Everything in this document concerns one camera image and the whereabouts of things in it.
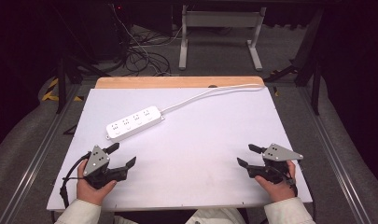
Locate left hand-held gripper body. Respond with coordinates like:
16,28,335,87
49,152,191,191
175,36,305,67
82,145,129,190

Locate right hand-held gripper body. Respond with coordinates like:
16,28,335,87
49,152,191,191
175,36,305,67
245,143,304,185

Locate person's right hand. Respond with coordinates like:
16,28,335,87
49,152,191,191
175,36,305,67
254,160,297,203

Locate person's left hand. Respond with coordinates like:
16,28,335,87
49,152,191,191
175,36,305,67
76,159,119,207

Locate white power strip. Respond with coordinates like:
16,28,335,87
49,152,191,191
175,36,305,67
105,105,166,142

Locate white board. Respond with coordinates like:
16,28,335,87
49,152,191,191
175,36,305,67
46,86,314,213

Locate black tripod stand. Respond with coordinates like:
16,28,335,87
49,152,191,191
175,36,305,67
55,55,112,115

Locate yellow black floor tape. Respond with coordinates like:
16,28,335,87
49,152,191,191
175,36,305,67
41,77,85,103

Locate black metal stand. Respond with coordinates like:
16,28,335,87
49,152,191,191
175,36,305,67
263,6,325,117

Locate wooden table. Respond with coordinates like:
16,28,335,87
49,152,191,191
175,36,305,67
94,76,266,91

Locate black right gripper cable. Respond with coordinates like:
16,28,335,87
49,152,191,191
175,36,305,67
266,165,300,198

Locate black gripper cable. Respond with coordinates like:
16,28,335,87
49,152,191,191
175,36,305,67
266,165,300,198
59,150,93,209

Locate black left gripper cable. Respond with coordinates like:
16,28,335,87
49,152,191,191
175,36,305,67
59,150,93,209

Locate aluminium floor rail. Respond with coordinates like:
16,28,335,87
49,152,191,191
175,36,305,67
0,83,82,224
296,86,373,224

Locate white power strip cable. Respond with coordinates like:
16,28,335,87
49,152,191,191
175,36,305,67
160,82,267,115

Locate tangle of floor cables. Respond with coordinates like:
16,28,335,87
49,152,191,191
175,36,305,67
109,3,186,77

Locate grey metal desk frame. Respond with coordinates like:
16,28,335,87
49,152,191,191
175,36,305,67
177,4,268,72

